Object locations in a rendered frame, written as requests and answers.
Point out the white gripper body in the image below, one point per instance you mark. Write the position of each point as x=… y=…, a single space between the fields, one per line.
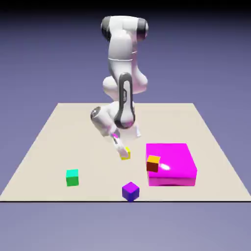
x=118 y=144

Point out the small yellow cube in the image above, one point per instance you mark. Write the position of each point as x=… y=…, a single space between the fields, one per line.
x=127 y=155

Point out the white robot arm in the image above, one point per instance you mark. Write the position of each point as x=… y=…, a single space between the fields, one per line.
x=121 y=51

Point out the small orange cube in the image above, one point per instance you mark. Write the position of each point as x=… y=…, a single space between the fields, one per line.
x=153 y=163

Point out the small purple cube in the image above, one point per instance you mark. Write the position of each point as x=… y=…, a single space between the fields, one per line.
x=130 y=191

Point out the small green cube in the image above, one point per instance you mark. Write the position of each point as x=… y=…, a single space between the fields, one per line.
x=72 y=177

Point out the large magenta box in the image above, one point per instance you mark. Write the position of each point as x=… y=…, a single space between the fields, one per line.
x=174 y=166

